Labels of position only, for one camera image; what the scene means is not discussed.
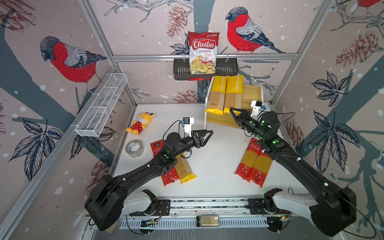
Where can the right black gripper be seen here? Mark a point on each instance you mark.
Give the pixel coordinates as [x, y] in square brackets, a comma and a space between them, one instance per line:
[244, 117]

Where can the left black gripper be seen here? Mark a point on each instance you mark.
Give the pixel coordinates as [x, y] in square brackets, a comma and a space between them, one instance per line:
[197, 137]

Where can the yellow pasta bag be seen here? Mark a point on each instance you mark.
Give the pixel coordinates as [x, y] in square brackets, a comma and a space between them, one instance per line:
[234, 92]
[184, 170]
[217, 95]

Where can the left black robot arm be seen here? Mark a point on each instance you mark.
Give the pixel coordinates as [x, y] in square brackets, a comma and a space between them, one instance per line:
[105, 203]

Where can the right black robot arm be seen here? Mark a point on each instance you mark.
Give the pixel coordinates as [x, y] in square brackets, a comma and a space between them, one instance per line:
[331, 208]

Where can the wooden two-tier shelf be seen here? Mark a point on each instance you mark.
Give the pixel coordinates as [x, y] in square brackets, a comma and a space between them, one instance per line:
[250, 93]

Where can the red pasta bag right inner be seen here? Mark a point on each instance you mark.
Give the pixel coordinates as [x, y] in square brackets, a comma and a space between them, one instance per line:
[252, 152]

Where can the red pasta bag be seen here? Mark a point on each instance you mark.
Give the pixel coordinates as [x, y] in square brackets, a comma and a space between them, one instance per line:
[260, 169]
[252, 152]
[172, 175]

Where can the red pasta bag left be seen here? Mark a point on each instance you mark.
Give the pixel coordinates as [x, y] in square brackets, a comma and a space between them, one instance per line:
[172, 175]

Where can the red pasta bag right outer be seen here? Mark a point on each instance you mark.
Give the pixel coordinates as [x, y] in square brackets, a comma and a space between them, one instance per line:
[260, 169]

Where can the yellow plush toy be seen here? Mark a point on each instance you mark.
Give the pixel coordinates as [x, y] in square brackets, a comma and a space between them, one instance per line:
[141, 123]

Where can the clear tape roll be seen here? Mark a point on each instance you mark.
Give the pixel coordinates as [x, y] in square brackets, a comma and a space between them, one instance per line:
[135, 148]

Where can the Chuba cassava chips bag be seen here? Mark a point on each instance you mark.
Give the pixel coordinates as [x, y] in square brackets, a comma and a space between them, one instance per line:
[203, 52]

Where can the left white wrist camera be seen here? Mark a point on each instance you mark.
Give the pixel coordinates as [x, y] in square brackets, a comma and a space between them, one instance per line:
[187, 125]

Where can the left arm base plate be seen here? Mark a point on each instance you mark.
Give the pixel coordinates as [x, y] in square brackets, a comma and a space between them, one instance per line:
[161, 208]

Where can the metallic box on rail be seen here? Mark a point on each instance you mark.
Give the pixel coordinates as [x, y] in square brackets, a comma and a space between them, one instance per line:
[208, 221]

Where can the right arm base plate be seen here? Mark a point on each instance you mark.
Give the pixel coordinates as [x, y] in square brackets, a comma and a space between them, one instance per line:
[258, 206]

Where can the white wire mesh basket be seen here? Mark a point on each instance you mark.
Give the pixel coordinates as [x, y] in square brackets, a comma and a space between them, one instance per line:
[98, 113]

